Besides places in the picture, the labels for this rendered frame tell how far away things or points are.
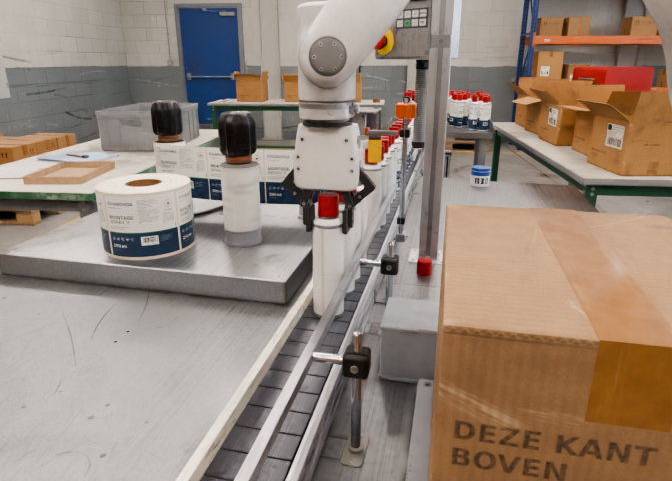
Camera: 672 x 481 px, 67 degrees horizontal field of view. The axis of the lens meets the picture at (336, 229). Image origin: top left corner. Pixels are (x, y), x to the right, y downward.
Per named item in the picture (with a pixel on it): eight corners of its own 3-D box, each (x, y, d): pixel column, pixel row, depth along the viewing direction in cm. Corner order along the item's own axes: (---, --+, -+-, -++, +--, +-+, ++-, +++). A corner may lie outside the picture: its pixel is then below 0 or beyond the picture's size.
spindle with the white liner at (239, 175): (234, 233, 124) (225, 108, 115) (268, 235, 122) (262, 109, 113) (217, 245, 116) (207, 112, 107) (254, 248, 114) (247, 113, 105)
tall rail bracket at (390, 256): (357, 322, 92) (358, 236, 87) (396, 326, 91) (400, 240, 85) (353, 330, 89) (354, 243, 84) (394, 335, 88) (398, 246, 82)
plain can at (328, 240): (317, 303, 88) (316, 189, 82) (347, 306, 87) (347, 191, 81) (309, 317, 83) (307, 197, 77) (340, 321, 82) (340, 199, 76)
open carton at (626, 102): (545, 147, 308) (554, 84, 296) (636, 148, 305) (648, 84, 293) (573, 161, 266) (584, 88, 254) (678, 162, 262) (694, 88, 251)
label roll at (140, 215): (88, 260, 107) (77, 194, 103) (123, 230, 126) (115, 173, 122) (183, 259, 108) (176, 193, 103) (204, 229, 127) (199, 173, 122)
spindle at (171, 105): (169, 195, 154) (159, 98, 145) (196, 197, 152) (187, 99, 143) (153, 203, 146) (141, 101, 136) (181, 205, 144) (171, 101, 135)
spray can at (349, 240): (330, 282, 96) (330, 177, 90) (357, 285, 95) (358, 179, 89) (323, 294, 92) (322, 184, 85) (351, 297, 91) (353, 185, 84)
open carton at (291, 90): (279, 102, 640) (278, 71, 628) (287, 100, 679) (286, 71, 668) (312, 102, 634) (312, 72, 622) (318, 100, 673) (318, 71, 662)
